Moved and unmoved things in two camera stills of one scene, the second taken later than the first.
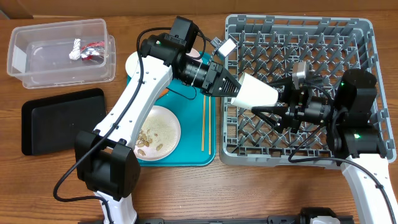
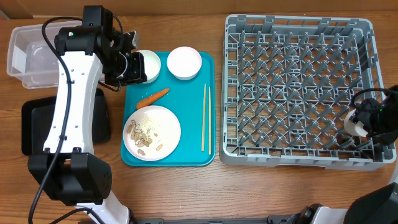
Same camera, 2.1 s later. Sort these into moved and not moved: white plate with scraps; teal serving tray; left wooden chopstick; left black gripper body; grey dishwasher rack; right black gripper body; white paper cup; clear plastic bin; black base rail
Moved: right black gripper body; left black gripper body; white paper cup
Not moved: clear plastic bin; white plate with scraps; black base rail; teal serving tray; grey dishwasher rack; left wooden chopstick
